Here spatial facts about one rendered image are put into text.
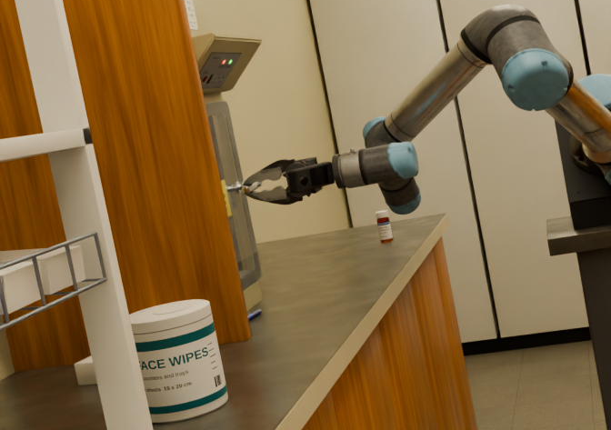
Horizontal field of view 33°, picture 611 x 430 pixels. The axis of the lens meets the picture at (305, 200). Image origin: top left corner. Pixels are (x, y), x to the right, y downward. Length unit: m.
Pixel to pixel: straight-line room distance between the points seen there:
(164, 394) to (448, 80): 0.97
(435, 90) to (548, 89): 0.27
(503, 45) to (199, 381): 0.91
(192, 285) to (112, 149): 0.29
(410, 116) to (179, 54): 0.55
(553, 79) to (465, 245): 3.12
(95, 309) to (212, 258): 0.80
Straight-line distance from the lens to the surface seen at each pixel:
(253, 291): 2.27
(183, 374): 1.47
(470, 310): 5.12
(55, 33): 1.12
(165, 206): 1.93
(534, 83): 1.98
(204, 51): 1.96
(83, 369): 1.86
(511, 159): 4.99
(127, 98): 1.94
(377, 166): 2.09
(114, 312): 1.12
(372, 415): 2.02
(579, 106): 2.12
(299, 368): 1.64
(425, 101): 2.17
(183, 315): 1.46
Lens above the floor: 1.33
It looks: 5 degrees down
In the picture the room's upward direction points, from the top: 11 degrees counter-clockwise
